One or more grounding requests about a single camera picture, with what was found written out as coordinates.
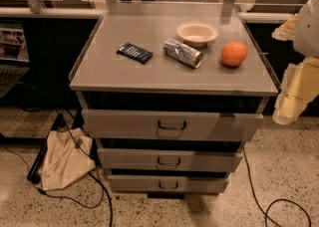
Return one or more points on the yellow foam covered gripper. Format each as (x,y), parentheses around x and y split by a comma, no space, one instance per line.
(307,32)

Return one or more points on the grey top drawer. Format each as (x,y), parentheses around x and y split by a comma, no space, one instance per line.
(172,125)

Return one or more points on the grey drawer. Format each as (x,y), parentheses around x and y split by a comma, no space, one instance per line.
(175,160)
(174,184)
(172,125)

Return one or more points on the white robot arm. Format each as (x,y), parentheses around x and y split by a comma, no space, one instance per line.
(300,83)

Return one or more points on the grey metal drawer cabinet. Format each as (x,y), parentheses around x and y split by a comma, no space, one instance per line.
(106,80)

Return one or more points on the grey middle drawer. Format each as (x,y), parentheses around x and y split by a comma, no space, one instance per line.
(175,160)

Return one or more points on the grey bottom drawer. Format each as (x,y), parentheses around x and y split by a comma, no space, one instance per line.
(174,184)

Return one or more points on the orange fruit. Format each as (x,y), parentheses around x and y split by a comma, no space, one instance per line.
(233,54)

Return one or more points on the white paper bowl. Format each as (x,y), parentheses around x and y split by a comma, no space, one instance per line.
(196,33)

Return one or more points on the silver crushed can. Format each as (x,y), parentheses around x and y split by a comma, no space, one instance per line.
(183,53)

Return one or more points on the dark blue snack bar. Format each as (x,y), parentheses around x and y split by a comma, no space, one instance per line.
(135,53)

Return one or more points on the beige cloth bag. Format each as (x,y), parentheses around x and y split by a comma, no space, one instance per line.
(67,159)

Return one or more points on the laptop computer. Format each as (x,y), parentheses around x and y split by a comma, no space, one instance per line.
(14,57)

